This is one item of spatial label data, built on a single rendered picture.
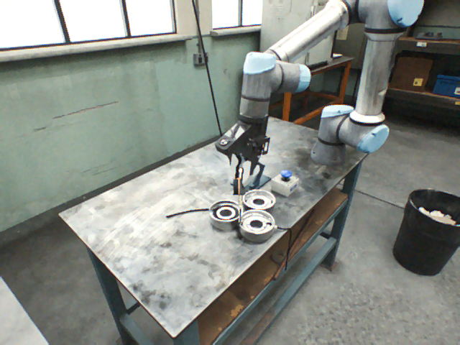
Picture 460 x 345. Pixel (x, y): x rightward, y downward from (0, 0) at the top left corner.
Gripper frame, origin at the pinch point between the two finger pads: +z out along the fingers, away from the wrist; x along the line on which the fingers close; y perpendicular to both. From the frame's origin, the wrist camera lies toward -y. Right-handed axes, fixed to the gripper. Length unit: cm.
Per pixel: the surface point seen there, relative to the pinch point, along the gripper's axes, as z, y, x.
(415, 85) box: -7, 352, 25
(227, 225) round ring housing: 11.5, -6.2, -2.5
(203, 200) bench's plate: 13.5, -0.5, 14.1
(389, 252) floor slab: 77, 122, -35
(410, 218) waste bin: 43, 111, -38
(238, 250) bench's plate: 14.3, -9.2, -10.1
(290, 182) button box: 5.5, 22.6, -5.2
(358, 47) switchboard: -39, 373, 113
